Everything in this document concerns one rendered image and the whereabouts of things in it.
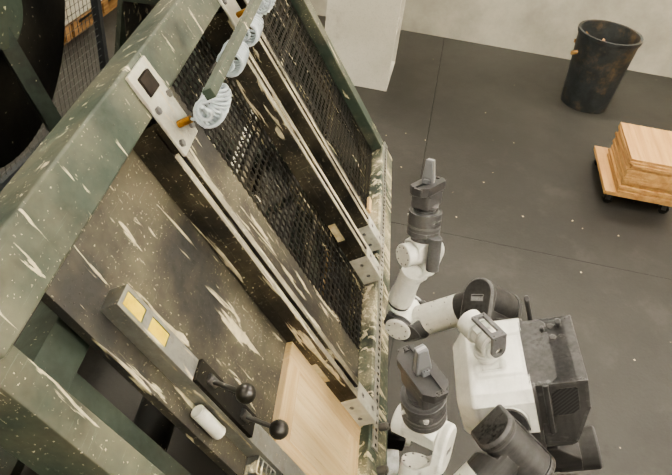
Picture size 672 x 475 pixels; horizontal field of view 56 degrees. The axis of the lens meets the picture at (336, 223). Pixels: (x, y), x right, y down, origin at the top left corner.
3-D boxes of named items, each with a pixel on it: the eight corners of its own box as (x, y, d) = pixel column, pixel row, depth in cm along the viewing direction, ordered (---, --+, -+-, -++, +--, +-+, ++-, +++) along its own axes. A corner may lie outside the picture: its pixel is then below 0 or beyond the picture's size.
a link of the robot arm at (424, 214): (455, 180, 167) (450, 222, 171) (423, 172, 172) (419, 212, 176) (432, 192, 157) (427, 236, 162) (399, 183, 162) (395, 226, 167)
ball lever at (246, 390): (207, 393, 123) (252, 410, 114) (196, 382, 121) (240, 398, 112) (219, 377, 125) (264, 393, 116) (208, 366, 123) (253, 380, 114)
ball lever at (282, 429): (240, 427, 129) (285, 446, 120) (230, 417, 127) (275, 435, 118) (251, 411, 131) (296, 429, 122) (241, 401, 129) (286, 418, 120)
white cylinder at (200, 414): (188, 419, 120) (211, 441, 125) (201, 416, 119) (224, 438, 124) (192, 405, 123) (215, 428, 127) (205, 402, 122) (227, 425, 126)
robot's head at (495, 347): (487, 334, 153) (488, 310, 149) (509, 357, 146) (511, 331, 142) (465, 343, 151) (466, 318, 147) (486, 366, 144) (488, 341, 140)
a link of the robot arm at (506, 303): (475, 301, 184) (517, 289, 175) (477, 330, 180) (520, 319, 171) (451, 289, 177) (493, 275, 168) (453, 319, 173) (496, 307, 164)
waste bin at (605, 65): (617, 122, 543) (649, 50, 502) (554, 110, 547) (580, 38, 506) (609, 93, 584) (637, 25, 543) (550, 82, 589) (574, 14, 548)
